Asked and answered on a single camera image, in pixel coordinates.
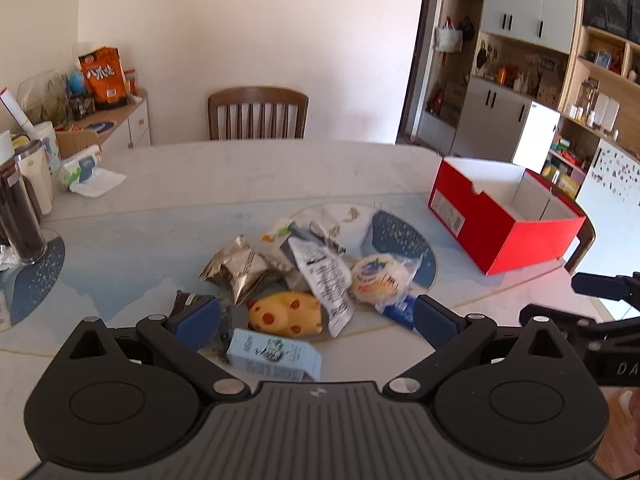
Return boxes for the orange snack bag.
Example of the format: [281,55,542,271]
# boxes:
[78,46,129,111]

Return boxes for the white sticker-covered cabinet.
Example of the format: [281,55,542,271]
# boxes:
[575,139,640,278]

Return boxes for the white hanging bag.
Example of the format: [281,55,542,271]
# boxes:
[434,16,464,54]

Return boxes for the round bread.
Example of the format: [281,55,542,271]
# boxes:
[349,254,424,307]

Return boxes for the white tissue pack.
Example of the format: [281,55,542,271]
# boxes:
[56,144,127,199]

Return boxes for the wooden slatted chair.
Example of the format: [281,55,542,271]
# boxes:
[207,86,309,141]

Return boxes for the white desktop table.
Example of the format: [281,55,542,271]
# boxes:
[0,139,608,480]

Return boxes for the white printed paper cup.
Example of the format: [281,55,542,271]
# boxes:
[31,121,63,177]

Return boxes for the yellow red-spotted toy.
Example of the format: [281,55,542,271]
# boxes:
[248,291,325,339]

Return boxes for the wooden curved-back chair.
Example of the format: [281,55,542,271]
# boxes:
[562,195,597,276]

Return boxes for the crumpled foil scrap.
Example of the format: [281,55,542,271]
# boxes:
[0,242,21,272]

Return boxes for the grey upper wall cabinet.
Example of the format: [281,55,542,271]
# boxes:
[444,0,583,55]

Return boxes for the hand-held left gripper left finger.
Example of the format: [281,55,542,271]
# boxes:
[62,296,252,403]

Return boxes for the dark glass jar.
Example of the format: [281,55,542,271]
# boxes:
[0,152,48,266]

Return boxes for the black snack packet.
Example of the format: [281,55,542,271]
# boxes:
[172,289,235,361]

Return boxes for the red cardboard box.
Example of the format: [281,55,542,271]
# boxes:
[427,156,587,277]

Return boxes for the white black-printed packet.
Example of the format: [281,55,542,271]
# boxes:
[287,235,356,339]

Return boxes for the silver foil packet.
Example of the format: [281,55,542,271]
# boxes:
[199,235,271,307]

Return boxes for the wooden wall shelf unit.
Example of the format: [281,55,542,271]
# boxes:
[417,0,640,201]

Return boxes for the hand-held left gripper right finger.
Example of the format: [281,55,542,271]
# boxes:
[382,295,577,403]

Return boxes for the white rolled paper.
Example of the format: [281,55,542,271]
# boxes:
[0,87,37,138]

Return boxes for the light blue carton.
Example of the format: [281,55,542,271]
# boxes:
[227,328,323,384]

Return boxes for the steel thermos mug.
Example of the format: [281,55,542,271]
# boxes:
[14,139,54,216]

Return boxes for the small open cardboard box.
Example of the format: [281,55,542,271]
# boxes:
[55,129,102,160]

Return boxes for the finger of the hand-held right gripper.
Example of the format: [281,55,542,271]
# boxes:
[519,304,640,346]
[571,271,640,305]

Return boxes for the white plastic bag grey label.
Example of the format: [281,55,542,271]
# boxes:
[259,205,347,261]

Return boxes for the white side cabinet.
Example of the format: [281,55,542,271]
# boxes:
[80,89,152,153]

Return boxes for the tall clear glass jar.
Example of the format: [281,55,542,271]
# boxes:
[580,79,600,122]

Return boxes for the white low cabinet black handles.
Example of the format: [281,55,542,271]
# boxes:
[451,76,562,175]

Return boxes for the clear plastic container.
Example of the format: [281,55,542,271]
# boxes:
[17,70,71,128]

